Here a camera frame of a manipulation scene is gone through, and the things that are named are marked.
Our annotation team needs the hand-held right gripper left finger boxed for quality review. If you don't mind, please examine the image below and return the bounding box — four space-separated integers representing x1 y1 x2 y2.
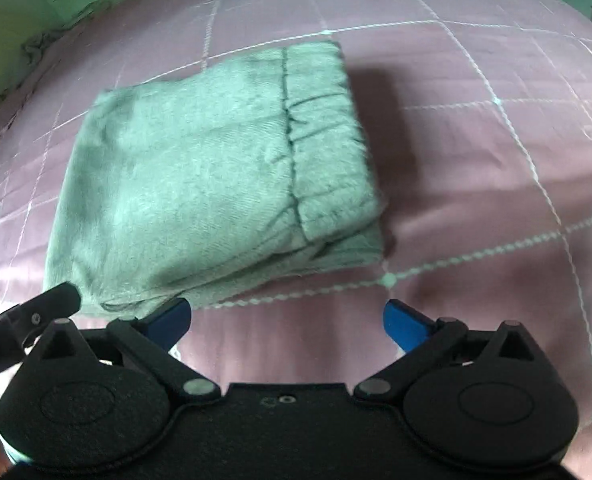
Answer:
24 297 221 405

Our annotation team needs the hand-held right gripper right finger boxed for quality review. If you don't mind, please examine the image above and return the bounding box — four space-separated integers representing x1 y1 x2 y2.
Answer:
353 299 552 404

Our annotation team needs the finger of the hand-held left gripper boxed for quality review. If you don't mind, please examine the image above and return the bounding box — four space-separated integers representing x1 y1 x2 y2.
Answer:
6 281 82 348

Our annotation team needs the green towel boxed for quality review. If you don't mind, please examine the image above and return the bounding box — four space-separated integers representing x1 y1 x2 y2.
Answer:
43 40 389 318

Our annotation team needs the pink checked bed sheet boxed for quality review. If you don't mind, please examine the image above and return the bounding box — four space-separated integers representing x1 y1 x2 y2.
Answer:
0 0 592 480

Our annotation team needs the crumpled grey cloth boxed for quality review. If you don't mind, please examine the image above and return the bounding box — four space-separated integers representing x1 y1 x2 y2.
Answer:
22 0 112 63

